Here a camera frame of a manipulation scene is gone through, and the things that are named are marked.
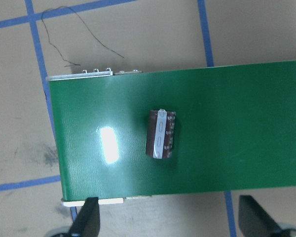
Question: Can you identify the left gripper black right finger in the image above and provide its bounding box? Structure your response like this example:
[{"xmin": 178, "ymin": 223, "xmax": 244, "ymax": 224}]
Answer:
[{"xmin": 238, "ymin": 195, "xmax": 285, "ymax": 237}]

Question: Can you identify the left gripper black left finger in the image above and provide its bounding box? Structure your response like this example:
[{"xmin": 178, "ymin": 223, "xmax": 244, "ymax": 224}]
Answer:
[{"xmin": 68, "ymin": 197, "xmax": 100, "ymax": 237}]

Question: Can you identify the brown cylindrical capacitor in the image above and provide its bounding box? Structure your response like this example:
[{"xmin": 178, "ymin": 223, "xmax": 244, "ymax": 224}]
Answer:
[{"xmin": 146, "ymin": 109, "xmax": 177, "ymax": 159}]

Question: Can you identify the green conveyor belt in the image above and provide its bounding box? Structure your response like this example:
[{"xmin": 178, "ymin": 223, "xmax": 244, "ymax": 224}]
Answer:
[{"xmin": 47, "ymin": 61, "xmax": 296, "ymax": 202}]

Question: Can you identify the thin black loose wire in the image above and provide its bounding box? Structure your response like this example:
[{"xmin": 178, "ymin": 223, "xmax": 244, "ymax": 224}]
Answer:
[{"xmin": 40, "ymin": 6, "xmax": 125, "ymax": 68}]

